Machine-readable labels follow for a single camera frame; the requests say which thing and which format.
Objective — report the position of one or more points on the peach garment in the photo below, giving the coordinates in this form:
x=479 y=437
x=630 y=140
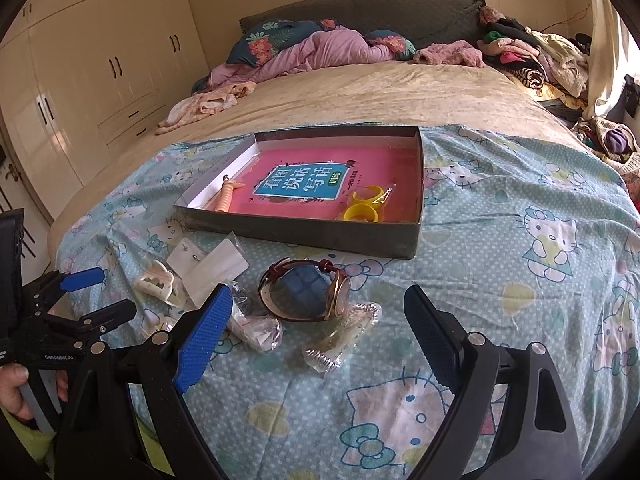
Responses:
x=210 y=102

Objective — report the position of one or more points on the grey headboard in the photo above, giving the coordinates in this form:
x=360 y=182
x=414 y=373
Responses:
x=400 y=15

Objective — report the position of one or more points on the large floral pillow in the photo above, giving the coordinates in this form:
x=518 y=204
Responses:
x=265 y=40

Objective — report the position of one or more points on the pink fuzzy garment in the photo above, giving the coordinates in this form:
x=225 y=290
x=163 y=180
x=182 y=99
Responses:
x=450 y=54

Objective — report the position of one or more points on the purple cloth heap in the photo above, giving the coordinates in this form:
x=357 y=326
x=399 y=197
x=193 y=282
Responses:
x=615 y=140

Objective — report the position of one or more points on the clear bag with white paper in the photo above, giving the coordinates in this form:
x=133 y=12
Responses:
x=255 y=332

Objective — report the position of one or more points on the bagged stud earring card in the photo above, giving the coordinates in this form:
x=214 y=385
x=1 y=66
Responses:
x=186 y=256

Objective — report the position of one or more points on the person's green garment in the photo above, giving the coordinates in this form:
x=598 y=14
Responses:
x=25 y=447

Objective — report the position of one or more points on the small floral pillow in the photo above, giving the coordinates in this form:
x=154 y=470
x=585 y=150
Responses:
x=395 y=42

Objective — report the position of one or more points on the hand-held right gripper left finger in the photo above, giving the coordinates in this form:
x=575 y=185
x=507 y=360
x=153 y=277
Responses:
x=205 y=340

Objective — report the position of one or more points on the beige bedspread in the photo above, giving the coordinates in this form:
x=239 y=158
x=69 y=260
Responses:
x=375 y=95

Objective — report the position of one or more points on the small white hair clip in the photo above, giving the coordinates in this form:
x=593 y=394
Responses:
x=156 y=325

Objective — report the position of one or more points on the grey shallow cardboard box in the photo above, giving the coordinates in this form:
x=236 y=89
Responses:
x=300 y=232

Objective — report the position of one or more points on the bagged white jewelry card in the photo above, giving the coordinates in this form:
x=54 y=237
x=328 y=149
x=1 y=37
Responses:
x=217 y=270

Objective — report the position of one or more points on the pile of clothes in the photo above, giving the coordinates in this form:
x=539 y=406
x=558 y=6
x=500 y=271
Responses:
x=530 y=55

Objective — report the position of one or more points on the cream hair claw clip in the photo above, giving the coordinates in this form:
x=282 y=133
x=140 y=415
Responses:
x=155 y=285

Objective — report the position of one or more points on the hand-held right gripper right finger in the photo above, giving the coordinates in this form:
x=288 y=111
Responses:
x=432 y=340

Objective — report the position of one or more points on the cartoon cat printed blanket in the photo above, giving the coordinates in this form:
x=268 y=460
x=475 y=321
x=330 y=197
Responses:
x=500 y=260

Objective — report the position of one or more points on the pink book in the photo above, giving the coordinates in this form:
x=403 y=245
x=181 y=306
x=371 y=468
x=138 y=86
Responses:
x=300 y=160

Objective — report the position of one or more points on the clear plastic bags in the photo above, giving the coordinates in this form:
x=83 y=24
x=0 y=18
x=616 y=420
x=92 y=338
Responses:
x=345 y=335

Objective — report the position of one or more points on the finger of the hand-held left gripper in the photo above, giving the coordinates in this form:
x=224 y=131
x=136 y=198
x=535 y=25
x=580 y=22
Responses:
x=110 y=316
x=82 y=280

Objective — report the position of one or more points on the person's left hand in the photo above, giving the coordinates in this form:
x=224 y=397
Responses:
x=17 y=390

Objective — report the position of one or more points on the cream curtain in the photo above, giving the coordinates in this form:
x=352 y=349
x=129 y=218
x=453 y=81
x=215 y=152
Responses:
x=607 y=50

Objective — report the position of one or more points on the cream wardrobe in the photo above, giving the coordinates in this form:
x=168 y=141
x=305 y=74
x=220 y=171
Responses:
x=75 y=60

